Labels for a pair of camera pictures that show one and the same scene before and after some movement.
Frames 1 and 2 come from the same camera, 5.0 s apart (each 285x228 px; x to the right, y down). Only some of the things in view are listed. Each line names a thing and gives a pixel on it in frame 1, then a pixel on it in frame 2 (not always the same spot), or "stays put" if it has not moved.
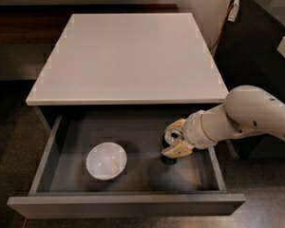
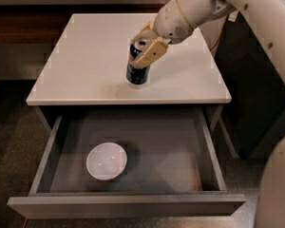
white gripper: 194,130 → 170,22
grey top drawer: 65,188 stays put
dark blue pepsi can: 168,161 → 137,75
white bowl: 106,161 stays put
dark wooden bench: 45,24 stays put
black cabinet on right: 248,55 stays put
